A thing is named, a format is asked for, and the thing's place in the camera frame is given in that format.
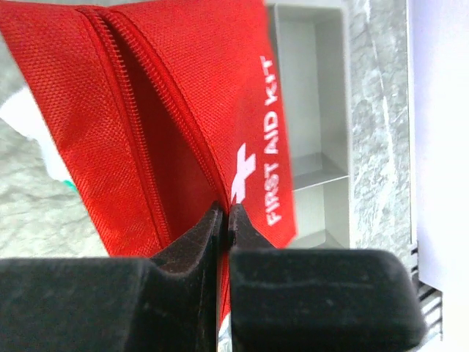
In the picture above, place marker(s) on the red first aid pouch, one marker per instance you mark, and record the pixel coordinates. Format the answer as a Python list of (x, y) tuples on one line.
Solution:
[(158, 109)]

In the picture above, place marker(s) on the grey divided tray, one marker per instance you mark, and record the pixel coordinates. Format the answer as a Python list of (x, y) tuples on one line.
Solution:
[(310, 39)]

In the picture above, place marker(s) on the small white plastic bottle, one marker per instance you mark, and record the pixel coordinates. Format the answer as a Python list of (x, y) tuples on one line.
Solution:
[(21, 112)]

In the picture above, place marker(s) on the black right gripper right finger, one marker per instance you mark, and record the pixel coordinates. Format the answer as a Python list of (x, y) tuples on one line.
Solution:
[(317, 299)]

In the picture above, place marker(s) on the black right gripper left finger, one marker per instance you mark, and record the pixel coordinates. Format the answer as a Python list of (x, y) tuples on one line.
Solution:
[(164, 303)]

